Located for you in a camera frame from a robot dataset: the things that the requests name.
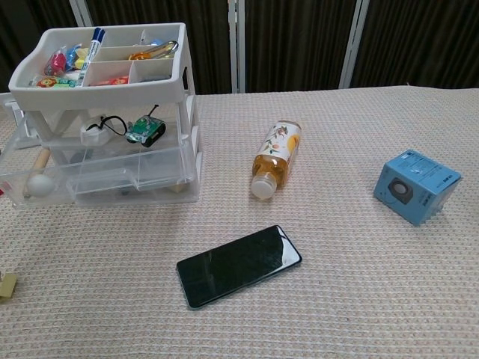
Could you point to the white compartment organizer box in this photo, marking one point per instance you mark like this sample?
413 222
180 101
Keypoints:
112 95

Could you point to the blue speaker carton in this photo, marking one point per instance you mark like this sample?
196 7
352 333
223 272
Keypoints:
415 187

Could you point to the clear plastic drawer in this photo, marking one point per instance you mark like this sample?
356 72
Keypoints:
157 168

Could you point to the blue capped whiteboard marker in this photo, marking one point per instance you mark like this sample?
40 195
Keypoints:
91 48

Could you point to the red orange lion packet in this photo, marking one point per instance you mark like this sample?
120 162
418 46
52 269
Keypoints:
114 80

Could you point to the beige small object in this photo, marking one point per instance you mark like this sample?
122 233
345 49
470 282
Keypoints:
7 286

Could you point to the amber tea bottle floral label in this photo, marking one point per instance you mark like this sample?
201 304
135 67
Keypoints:
278 149

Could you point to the white ball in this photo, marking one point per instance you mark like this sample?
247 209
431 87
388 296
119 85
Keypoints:
40 186

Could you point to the green circuit toy car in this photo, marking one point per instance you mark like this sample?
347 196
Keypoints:
144 129

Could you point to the green lion packet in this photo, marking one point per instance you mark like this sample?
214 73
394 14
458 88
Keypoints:
48 81

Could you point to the red candy packet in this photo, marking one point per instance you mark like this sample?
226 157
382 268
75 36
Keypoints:
55 61

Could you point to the black smartphone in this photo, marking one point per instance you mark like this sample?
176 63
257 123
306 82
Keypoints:
235 265

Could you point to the wooden mallet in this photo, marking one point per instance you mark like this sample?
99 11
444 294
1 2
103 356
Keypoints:
42 159

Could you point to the black folding partition screen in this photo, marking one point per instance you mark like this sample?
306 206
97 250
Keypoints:
299 45

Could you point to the blue snack packet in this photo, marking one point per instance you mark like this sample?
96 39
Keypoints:
75 56

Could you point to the beige woven tablecloth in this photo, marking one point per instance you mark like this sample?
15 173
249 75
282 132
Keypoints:
337 280

